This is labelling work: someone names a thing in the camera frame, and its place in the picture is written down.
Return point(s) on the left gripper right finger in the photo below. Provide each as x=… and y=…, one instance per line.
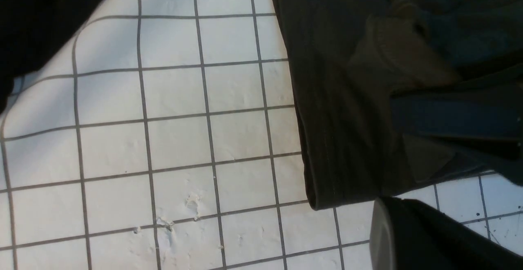
x=426, y=239

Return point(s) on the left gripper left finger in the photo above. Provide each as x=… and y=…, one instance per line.
x=382, y=245

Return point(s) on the gray long-sleeve top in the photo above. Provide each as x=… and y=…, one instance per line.
x=396, y=95

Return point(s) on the white grid table mat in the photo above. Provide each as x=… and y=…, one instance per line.
x=162, y=135

